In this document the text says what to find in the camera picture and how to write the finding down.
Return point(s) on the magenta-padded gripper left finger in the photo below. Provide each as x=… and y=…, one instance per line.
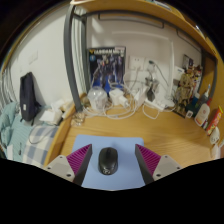
x=63, y=166

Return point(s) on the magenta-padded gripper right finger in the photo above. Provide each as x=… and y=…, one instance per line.
x=163, y=166

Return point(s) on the black computer mouse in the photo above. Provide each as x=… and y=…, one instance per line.
x=107, y=161

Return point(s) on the light blue mouse pad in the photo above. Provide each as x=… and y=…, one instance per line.
x=126, y=163

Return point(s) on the plaid blanket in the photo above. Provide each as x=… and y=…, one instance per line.
x=36, y=140

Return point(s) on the white tissue pack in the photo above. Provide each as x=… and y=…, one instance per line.
x=50, y=115

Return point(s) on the small white cup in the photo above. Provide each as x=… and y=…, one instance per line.
x=216, y=151

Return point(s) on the small white square clock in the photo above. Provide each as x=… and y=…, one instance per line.
x=189, y=114

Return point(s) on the white mug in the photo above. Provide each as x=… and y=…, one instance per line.
x=215, y=135

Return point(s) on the white power strip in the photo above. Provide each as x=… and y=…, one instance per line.
x=158, y=105

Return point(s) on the white lotion bottle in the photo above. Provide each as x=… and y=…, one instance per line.
x=202, y=113

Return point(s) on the red snack can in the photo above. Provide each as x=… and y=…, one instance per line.
x=215, y=120

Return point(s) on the teal pillow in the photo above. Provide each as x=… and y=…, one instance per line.
x=6, y=120

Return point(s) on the white charger block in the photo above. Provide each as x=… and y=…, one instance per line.
x=140, y=96
x=116, y=96

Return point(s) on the clear plastic jar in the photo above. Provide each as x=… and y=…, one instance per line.
x=97, y=98

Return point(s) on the tan robot figurine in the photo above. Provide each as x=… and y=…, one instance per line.
x=185, y=91

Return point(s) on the white electric toothbrush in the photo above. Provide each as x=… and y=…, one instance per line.
x=207, y=91

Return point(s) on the robot model kit box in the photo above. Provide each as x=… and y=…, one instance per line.
x=107, y=68

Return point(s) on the wooden shelf unit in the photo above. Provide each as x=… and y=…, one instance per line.
x=133, y=5

